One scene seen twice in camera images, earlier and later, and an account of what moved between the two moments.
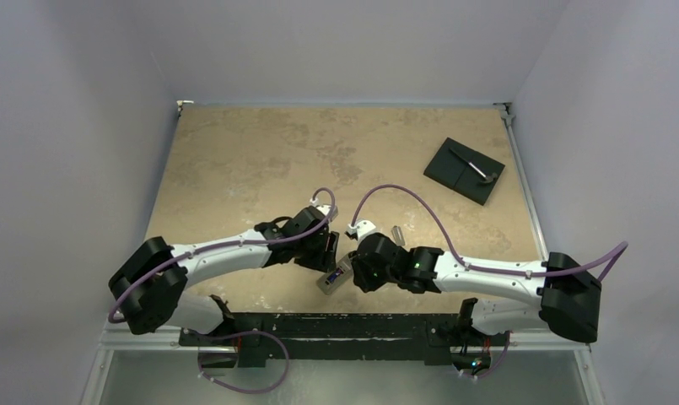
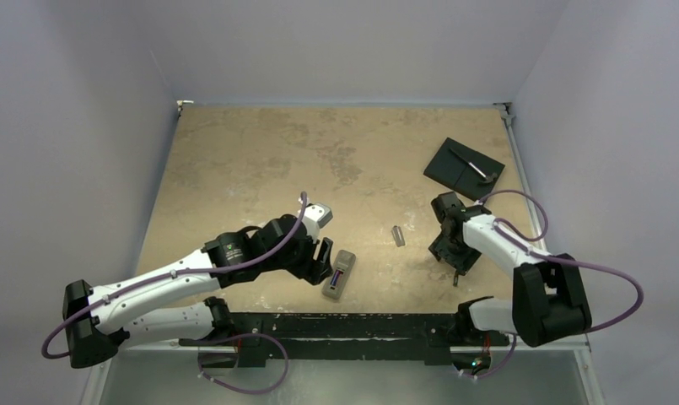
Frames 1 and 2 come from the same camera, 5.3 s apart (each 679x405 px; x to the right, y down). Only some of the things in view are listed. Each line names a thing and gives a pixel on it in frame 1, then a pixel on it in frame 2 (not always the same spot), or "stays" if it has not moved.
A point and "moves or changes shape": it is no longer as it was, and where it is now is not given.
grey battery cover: x=397 y=235 stays
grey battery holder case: x=331 y=280 moves or changes shape
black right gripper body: x=359 y=269 -> x=453 y=255
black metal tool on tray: x=487 y=179 stays
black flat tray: x=449 y=170 stays
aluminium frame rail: x=508 y=116 stays
